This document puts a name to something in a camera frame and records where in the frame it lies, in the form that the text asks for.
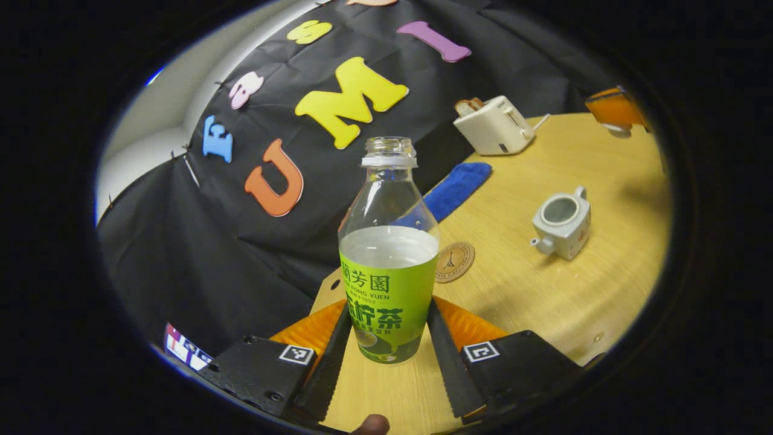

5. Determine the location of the white toaster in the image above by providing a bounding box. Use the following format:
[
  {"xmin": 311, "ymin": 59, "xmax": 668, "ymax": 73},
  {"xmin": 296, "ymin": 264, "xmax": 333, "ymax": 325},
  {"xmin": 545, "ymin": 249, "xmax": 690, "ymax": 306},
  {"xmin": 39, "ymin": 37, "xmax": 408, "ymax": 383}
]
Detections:
[{"xmin": 453, "ymin": 95, "xmax": 536, "ymax": 156}]

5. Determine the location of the blue towel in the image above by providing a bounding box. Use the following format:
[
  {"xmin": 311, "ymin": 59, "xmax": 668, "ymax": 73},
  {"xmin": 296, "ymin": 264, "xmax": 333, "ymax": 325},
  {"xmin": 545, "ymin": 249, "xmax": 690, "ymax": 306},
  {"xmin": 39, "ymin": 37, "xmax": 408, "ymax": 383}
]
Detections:
[{"xmin": 396, "ymin": 162, "xmax": 493, "ymax": 229}]

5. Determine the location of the round brown coaster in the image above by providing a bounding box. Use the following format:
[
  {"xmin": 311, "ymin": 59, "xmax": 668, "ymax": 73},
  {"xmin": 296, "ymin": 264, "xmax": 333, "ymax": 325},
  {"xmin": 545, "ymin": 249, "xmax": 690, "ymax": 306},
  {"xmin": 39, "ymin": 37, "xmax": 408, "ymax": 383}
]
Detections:
[{"xmin": 434, "ymin": 242, "xmax": 476, "ymax": 284}]

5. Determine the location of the black backdrop cloth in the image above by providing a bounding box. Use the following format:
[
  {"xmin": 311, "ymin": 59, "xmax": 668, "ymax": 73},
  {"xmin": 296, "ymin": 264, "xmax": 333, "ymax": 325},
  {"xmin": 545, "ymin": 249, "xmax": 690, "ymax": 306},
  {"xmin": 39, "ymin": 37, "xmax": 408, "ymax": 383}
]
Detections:
[{"xmin": 97, "ymin": 0, "xmax": 623, "ymax": 369}]

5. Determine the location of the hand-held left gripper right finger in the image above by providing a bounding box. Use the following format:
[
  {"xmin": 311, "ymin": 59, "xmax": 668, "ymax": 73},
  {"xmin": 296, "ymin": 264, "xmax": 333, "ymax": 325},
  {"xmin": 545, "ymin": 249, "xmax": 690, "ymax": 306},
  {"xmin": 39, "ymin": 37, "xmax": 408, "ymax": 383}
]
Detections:
[{"xmin": 426, "ymin": 296, "xmax": 583, "ymax": 424}]

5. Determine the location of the green label water bottle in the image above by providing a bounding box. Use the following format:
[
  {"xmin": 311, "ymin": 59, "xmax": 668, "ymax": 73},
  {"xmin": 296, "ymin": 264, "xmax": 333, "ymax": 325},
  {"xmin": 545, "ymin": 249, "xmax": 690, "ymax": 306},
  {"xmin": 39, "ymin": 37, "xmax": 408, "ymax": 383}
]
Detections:
[{"xmin": 338, "ymin": 137, "xmax": 440, "ymax": 365}]

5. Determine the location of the white ceramic teacup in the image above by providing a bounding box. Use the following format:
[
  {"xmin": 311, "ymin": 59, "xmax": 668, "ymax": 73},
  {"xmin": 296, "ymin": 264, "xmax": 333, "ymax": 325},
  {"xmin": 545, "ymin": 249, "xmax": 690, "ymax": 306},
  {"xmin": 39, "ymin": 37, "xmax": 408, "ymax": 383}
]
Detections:
[{"xmin": 531, "ymin": 186, "xmax": 592, "ymax": 261}]

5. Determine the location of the computer monitor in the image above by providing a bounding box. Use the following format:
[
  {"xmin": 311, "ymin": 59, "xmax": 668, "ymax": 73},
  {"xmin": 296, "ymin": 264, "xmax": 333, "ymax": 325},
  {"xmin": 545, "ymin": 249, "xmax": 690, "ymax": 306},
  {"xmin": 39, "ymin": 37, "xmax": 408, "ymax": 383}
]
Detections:
[{"xmin": 163, "ymin": 323, "xmax": 213, "ymax": 372}]

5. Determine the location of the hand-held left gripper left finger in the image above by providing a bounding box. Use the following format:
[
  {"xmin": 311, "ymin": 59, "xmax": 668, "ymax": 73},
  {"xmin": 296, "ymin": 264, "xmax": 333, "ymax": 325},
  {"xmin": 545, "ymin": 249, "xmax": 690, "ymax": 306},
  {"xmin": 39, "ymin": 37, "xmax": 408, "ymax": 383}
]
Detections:
[{"xmin": 199, "ymin": 300, "xmax": 353, "ymax": 431}]

